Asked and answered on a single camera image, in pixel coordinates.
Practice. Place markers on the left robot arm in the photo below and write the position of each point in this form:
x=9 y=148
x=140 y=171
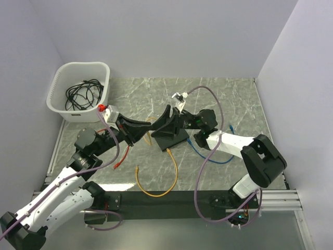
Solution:
x=69 y=193

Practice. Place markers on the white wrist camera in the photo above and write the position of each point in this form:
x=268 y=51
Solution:
x=179 y=100
x=108 y=113

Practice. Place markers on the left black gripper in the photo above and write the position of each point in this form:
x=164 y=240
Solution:
x=132 y=130

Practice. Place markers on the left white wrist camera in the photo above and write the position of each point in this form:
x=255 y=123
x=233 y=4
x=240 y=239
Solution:
x=108 y=113

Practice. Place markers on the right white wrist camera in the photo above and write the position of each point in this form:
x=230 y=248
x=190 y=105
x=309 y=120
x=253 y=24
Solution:
x=179 y=100

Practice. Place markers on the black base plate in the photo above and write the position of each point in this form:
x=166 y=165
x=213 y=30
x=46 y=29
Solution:
x=133 y=205

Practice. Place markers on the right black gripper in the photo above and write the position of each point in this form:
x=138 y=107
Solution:
x=166 y=127

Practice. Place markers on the white plastic basket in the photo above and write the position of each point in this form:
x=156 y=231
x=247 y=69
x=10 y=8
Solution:
x=77 y=90

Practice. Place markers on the yellow ethernet cable long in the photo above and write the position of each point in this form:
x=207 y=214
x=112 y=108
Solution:
x=165 y=192

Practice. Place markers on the aluminium rail frame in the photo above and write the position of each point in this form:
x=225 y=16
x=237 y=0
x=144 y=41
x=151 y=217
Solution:
x=236 y=103

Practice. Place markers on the black network switch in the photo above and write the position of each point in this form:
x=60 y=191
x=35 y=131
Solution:
x=166 y=143

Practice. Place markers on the yellow ethernet cable short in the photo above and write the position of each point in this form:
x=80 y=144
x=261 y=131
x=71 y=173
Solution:
x=148 y=139

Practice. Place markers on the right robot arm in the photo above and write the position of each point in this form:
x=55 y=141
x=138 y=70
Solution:
x=263 y=161

